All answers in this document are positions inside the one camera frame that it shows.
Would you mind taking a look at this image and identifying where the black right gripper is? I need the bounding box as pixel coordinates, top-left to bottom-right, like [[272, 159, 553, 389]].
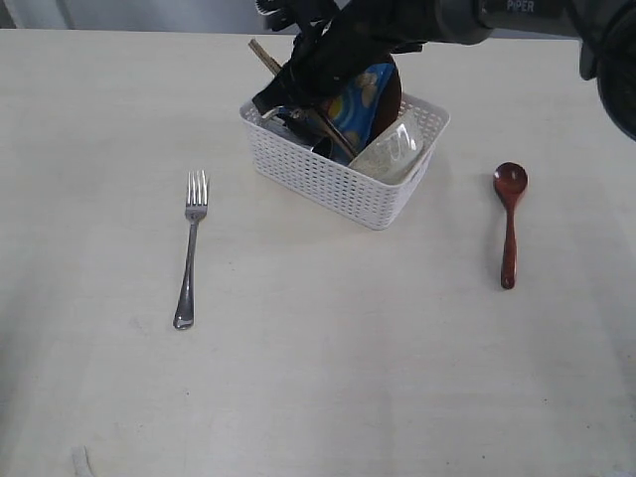
[[251, 0, 438, 111]]

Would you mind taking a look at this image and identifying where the brown wooden chopstick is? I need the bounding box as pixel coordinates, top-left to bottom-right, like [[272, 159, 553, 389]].
[[246, 39, 359, 159], [247, 42, 349, 160]]

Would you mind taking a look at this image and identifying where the dark red wooden spoon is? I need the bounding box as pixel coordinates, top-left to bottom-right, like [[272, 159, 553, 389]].
[[493, 162, 529, 289]]

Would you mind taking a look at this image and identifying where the silver metal fork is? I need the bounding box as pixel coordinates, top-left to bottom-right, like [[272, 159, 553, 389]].
[[173, 170, 210, 331]]

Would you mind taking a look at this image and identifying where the silver table knife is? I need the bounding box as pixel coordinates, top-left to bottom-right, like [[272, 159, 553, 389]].
[[261, 106, 306, 121]]

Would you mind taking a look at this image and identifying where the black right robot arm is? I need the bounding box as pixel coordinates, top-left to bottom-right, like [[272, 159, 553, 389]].
[[252, 0, 635, 138]]

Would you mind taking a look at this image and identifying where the blue chips bag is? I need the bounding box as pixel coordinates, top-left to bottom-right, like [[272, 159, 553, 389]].
[[322, 63, 393, 152]]

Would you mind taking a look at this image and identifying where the brown wooden plate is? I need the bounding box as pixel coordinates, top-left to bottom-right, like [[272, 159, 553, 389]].
[[369, 55, 402, 142]]

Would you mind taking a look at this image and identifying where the stainless steel cup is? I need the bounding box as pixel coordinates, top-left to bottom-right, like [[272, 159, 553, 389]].
[[272, 115, 346, 162]]

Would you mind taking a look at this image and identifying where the speckled white ceramic bowl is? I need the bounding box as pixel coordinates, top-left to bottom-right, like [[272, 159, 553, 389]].
[[349, 110, 425, 185]]

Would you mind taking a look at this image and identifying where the white plastic woven basket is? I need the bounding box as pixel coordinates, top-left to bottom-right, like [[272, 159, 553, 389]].
[[239, 93, 450, 231]]

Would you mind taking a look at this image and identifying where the white backdrop curtain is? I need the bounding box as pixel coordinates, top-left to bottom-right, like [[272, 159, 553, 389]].
[[0, 0, 636, 42]]

